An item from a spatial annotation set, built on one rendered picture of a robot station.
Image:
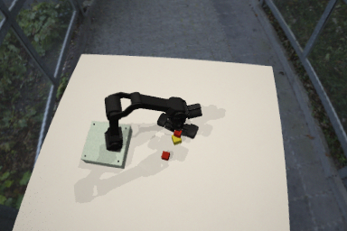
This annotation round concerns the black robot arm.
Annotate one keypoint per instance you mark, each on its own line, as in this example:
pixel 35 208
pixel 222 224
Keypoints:
pixel 174 108

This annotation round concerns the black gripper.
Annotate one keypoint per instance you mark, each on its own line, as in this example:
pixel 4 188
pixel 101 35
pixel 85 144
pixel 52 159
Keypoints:
pixel 187 130

